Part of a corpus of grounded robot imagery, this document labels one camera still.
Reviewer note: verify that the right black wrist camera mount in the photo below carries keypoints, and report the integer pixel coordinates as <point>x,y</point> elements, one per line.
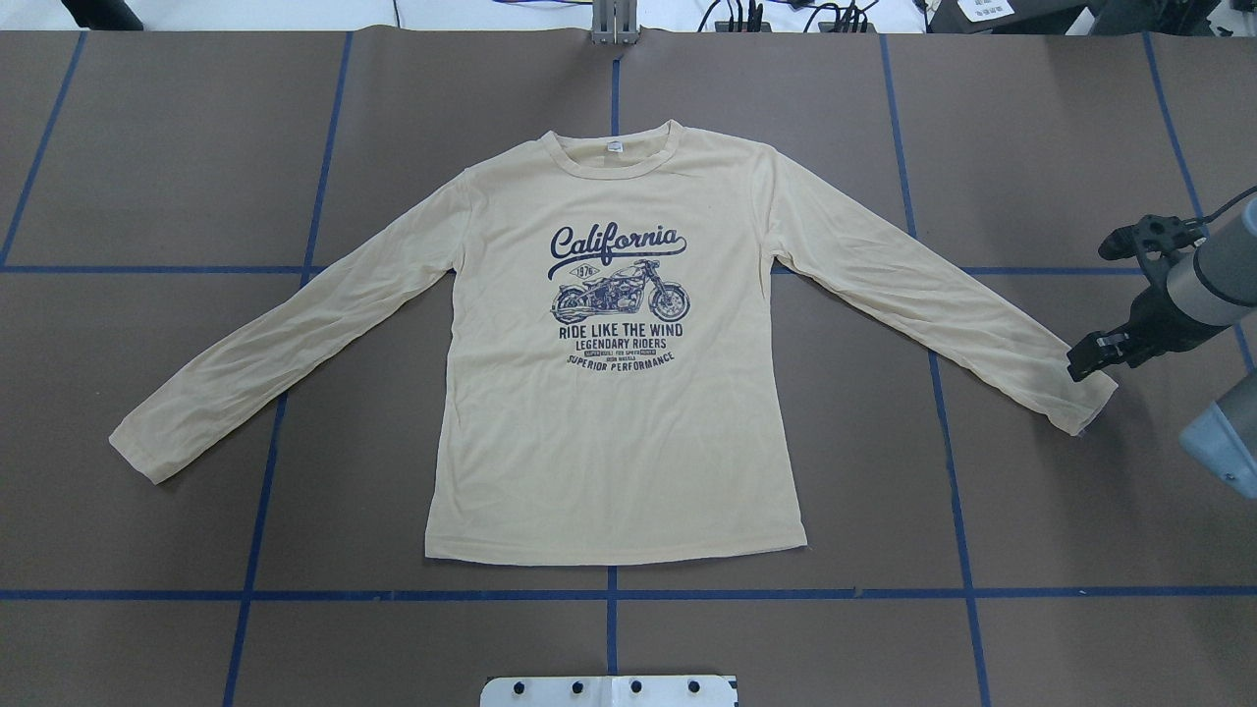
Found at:
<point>1157,243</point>

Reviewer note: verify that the cream long-sleeve printed shirt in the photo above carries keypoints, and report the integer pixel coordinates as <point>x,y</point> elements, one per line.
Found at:
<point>610,396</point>

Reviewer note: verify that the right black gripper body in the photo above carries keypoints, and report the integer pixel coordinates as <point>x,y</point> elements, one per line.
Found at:
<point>1150,316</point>

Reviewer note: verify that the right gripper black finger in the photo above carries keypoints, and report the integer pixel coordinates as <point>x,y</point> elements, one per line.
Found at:
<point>1095,352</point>

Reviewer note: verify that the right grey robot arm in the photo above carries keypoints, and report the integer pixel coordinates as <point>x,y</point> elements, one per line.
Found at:
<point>1201,275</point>

